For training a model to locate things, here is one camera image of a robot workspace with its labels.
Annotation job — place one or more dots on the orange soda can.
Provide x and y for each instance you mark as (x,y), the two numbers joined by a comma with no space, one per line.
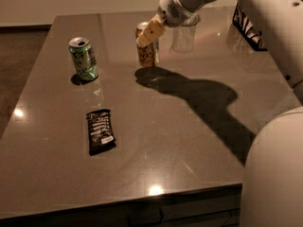
(148,55)

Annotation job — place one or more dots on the clear cup with utensils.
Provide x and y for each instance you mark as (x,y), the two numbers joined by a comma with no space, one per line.
(192,21)

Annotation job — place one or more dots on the green soda can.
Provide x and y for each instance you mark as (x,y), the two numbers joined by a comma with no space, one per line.
(84,59)

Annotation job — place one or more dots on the black snack packet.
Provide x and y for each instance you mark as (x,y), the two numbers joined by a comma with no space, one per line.
(100,132)

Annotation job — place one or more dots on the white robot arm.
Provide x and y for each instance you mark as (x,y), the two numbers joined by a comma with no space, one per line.
(272,187)

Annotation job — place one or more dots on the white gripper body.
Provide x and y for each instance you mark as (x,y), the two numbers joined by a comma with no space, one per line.
(172,10)

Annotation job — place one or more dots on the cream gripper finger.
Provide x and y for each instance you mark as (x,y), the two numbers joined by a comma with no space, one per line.
(148,32)

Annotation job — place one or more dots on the black wire basket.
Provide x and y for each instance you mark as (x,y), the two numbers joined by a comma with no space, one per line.
(247,30)

